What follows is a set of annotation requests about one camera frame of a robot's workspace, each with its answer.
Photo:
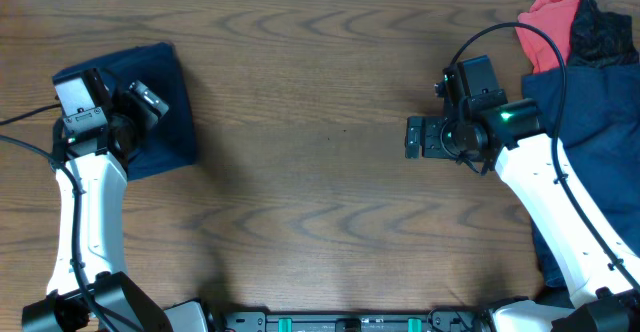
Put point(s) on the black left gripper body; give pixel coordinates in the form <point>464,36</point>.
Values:
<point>134,118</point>

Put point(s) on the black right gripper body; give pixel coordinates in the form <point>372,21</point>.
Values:
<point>445,139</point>

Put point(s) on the navy blue shorts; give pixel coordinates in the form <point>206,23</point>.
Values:
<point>171,144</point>

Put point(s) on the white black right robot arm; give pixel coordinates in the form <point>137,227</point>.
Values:
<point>600,271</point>

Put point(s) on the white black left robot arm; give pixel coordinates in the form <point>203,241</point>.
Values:
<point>90,275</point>

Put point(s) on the blue denim jeans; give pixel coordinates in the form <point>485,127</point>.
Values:
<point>600,134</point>

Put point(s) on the red cloth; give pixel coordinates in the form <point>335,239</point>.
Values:
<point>554,18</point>

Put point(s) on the black patterned garment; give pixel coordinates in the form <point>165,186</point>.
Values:
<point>592,38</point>

